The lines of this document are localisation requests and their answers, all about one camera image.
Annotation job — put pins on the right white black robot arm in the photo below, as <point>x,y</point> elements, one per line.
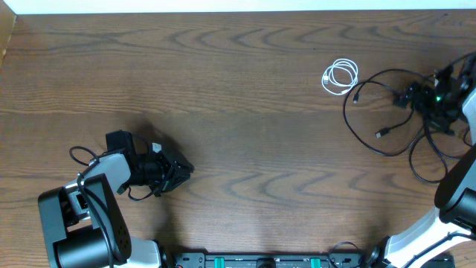
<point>452,220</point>

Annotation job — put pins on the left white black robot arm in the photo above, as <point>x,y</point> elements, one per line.
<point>82,223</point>

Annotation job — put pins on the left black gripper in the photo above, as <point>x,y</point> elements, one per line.
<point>166,160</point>

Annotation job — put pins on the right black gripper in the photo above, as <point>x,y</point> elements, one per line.
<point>420,102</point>

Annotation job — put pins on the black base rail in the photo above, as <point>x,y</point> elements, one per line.
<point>336,258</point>

